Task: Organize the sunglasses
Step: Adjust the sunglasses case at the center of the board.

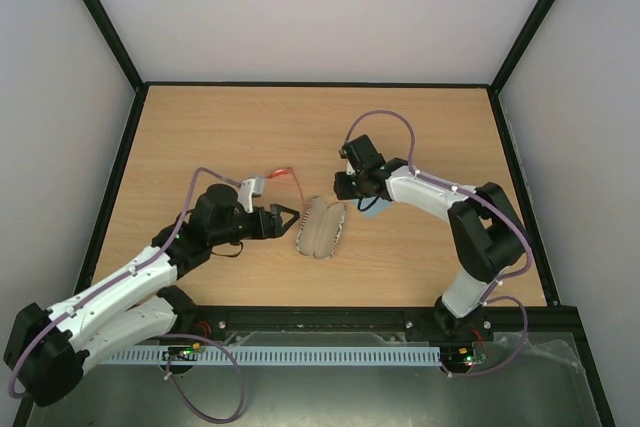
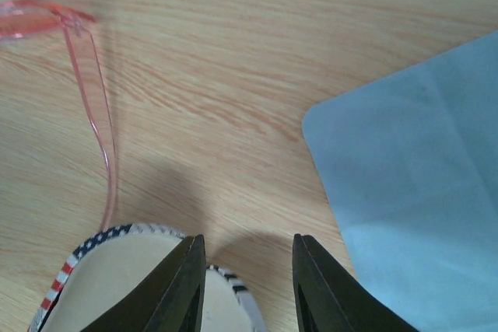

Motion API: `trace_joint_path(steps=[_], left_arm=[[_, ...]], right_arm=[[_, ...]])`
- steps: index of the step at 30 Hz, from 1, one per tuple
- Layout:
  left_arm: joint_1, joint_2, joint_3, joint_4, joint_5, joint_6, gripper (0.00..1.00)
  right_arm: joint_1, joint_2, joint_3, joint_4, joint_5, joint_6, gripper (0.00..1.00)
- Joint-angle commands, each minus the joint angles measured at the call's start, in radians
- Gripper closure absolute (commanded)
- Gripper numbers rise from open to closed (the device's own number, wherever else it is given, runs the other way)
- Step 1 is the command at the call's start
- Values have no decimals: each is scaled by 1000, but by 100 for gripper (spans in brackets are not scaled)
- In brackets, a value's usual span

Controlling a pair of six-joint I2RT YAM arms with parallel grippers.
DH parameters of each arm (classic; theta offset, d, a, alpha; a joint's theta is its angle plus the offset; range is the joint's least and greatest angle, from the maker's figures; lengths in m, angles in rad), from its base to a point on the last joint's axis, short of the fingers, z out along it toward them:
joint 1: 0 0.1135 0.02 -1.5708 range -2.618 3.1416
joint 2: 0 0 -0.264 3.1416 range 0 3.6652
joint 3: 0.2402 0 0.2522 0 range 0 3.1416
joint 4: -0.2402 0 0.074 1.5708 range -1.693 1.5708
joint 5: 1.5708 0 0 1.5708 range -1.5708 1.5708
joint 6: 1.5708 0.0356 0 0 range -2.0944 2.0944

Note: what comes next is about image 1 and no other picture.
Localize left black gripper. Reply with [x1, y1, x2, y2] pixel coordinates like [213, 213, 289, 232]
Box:
[210, 203, 300, 246]

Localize light blue cleaning cloth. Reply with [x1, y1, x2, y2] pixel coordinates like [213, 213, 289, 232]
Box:
[351, 197, 392, 219]

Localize red sunglasses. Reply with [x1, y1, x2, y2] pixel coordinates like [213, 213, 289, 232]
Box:
[266, 166, 306, 210]

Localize flag pattern glasses case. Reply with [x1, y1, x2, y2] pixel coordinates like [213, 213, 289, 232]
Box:
[296, 196, 347, 260]

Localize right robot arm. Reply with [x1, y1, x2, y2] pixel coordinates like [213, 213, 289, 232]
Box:
[334, 135, 532, 339]

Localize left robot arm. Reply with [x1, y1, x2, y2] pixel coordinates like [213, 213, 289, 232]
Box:
[3, 184, 300, 407]

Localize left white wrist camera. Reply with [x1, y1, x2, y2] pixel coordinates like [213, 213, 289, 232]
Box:
[238, 176, 266, 213]

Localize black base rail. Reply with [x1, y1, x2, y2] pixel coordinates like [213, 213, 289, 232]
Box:
[171, 306, 493, 346]

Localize light blue slotted cable duct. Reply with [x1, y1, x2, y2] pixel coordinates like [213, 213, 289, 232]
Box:
[102, 345, 441, 367]

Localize black aluminium frame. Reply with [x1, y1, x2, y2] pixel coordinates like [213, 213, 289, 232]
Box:
[9, 0, 617, 427]

